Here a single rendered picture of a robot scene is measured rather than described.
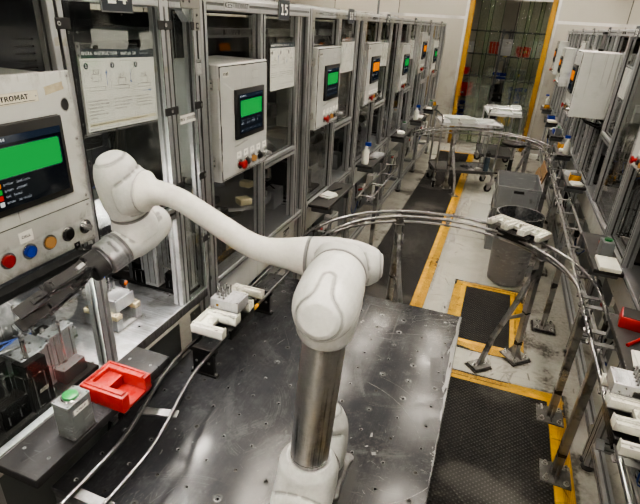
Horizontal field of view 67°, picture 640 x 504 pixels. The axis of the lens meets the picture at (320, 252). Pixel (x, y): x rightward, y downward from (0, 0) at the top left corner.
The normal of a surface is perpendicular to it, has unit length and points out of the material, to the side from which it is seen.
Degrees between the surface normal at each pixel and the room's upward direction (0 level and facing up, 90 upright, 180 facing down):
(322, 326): 84
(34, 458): 0
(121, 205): 108
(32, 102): 90
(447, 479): 0
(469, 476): 0
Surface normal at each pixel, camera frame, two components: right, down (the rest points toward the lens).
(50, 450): 0.05, -0.90
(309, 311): -0.18, 0.36
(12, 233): 0.94, 0.19
